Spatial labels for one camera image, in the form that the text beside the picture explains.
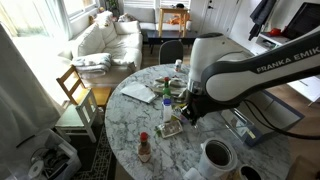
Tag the white curtain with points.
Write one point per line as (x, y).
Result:
(25, 107)

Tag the clear storage bin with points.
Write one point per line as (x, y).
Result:
(44, 156)

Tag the wooden chair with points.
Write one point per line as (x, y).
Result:
(74, 88)

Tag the yellow snack packet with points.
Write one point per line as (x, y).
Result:
(178, 113)

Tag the red object on cabinet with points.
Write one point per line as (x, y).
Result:
(275, 32)

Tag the clear plastic cup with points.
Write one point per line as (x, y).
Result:
(218, 157)

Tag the white bottle blue cap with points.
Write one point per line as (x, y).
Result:
(167, 110)

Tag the dark grey dining chair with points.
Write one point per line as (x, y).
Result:
(170, 51)

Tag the black television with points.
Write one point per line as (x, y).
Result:
(305, 20)

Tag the dark hanging jacket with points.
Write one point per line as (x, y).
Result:
(259, 16)

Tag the wooden stool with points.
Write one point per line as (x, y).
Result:
(178, 13)

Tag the hot sauce bottle red cap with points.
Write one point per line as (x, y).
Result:
(144, 148)

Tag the white pill bottle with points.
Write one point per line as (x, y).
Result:
(178, 64)

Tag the black coffee table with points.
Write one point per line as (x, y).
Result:
(155, 39)

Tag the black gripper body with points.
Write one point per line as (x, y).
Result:
(197, 106)

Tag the green glass bottle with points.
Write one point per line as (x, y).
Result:
(166, 90)

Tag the small clear snack tray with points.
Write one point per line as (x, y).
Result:
(170, 128)

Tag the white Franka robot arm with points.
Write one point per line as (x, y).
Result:
(222, 73)

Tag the white tv cabinet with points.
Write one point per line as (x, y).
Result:
(308, 87)

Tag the folded grey blanket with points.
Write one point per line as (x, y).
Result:
(100, 62)

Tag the dark blue cardboard box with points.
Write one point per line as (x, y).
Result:
(277, 112)

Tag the white step stool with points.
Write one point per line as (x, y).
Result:
(79, 117)

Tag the clear plastic box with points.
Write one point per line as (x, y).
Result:
(229, 125)

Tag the white sofa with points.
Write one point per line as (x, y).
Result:
(122, 40)

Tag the white folded paper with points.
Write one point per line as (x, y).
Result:
(139, 91)

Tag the patterned floor rug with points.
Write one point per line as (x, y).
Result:
(97, 159)

